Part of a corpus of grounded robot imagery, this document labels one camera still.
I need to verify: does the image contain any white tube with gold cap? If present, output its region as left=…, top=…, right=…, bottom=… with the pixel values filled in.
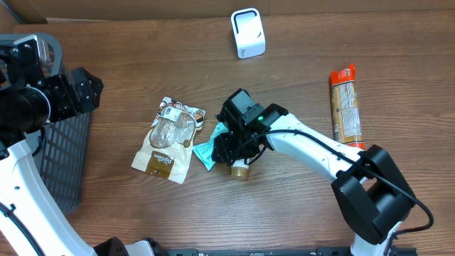
left=230, top=159, right=250, bottom=181

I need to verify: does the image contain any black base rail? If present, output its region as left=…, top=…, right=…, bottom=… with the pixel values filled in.
left=156, top=247, right=419, bottom=256

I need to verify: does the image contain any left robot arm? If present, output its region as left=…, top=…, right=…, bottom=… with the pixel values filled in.
left=1, top=33, right=161, bottom=255

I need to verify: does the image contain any mint green wipes packet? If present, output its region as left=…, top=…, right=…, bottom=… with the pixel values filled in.
left=193, top=122, right=228, bottom=171

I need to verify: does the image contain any grey plastic mesh basket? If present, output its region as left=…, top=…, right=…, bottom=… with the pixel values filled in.
left=0, top=33, right=94, bottom=215

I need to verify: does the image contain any orange spaghetti packet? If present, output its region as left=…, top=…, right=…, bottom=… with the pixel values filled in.
left=329, top=63, right=365, bottom=150

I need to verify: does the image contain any white barcode scanner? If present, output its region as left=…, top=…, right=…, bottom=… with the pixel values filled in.
left=230, top=8, right=266, bottom=59

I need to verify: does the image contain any brown clear snack bag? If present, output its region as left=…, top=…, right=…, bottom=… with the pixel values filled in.
left=132, top=97, right=205, bottom=184

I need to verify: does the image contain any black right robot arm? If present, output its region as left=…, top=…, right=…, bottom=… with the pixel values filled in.
left=212, top=89, right=415, bottom=255

